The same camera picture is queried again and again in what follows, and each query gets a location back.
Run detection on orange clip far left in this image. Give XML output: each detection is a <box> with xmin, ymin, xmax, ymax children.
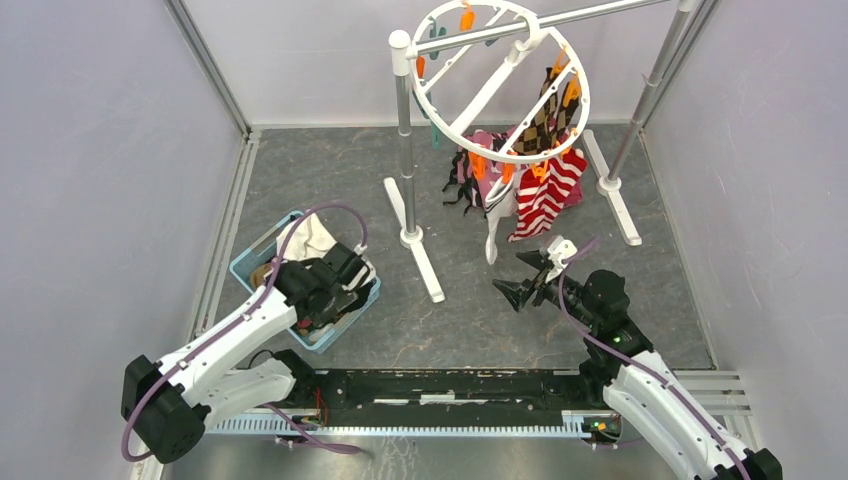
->
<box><xmin>468</xmin><ymin>151</ymin><xmax>487</xmax><ymax>181</ymax></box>

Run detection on light blue laundry basket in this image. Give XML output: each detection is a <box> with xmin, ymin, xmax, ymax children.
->
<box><xmin>229</xmin><ymin>210</ymin><xmax>381</xmax><ymax>354</ymax></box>

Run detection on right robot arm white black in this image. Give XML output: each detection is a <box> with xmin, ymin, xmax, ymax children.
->
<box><xmin>492</xmin><ymin>251</ymin><xmax>783</xmax><ymax>479</ymax></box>

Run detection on orange clip right rim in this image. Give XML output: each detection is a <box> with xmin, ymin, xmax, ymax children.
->
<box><xmin>530</xmin><ymin>159</ymin><xmax>549</xmax><ymax>185</ymax></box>

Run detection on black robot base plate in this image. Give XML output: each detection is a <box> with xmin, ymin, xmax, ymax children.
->
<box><xmin>273</xmin><ymin>368</ymin><xmax>611</xmax><ymax>428</ymax></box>

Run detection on orange clip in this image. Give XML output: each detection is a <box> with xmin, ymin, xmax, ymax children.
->
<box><xmin>501</xmin><ymin>162</ymin><xmax>516</xmax><ymax>186</ymax></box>
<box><xmin>468</xmin><ymin>151</ymin><xmax>487</xmax><ymax>181</ymax></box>

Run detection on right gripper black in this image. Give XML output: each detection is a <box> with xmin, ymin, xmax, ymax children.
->
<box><xmin>490</xmin><ymin>249</ymin><xmax>598</xmax><ymax>329</ymax></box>

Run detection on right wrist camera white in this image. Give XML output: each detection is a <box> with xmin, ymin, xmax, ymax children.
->
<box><xmin>539</xmin><ymin>235</ymin><xmax>579</xmax><ymax>282</ymax></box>

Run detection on metal clothes rack frame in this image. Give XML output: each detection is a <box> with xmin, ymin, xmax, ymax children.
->
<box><xmin>383</xmin><ymin>1</ymin><xmax>698</xmax><ymax>303</ymax></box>

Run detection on white round clip hanger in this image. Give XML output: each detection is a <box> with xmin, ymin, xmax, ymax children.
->
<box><xmin>389</xmin><ymin>1</ymin><xmax>602</xmax><ymax>165</ymax></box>

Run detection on orange clip front holding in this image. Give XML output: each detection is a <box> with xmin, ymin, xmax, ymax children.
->
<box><xmin>550</xmin><ymin>47</ymin><xmax>570</xmax><ymax>78</ymax></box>

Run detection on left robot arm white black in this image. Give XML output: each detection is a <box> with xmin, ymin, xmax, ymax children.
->
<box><xmin>121</xmin><ymin>243</ymin><xmax>376</xmax><ymax>464</ymax></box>

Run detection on white sock black stripes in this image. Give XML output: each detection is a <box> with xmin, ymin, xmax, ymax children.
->
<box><xmin>484</xmin><ymin>175</ymin><xmax>517</xmax><ymax>265</ymax></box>

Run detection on pink camouflage garment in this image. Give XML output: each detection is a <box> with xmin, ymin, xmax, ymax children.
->
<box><xmin>447</xmin><ymin>147</ymin><xmax>588</xmax><ymax>218</ymax></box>

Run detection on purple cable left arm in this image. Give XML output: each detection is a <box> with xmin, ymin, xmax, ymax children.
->
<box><xmin>120</xmin><ymin>202</ymin><xmax>370</xmax><ymax>464</ymax></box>

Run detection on brown argyle sock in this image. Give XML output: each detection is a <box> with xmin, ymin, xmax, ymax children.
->
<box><xmin>554</xmin><ymin>75</ymin><xmax>582</xmax><ymax>142</ymax></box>
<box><xmin>513</xmin><ymin>67</ymin><xmax>559</xmax><ymax>156</ymax></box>

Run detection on red white striped sock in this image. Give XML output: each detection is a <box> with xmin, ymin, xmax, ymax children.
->
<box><xmin>534</xmin><ymin>148</ymin><xmax>588</xmax><ymax>234</ymax></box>

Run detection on teal clip right rim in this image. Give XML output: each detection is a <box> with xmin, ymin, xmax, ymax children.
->
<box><xmin>428</xmin><ymin>16</ymin><xmax>447</xmax><ymax>61</ymax></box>

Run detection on white cloth in basket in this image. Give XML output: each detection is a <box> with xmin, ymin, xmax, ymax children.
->
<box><xmin>276</xmin><ymin>215</ymin><xmax>337</xmax><ymax>261</ymax></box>

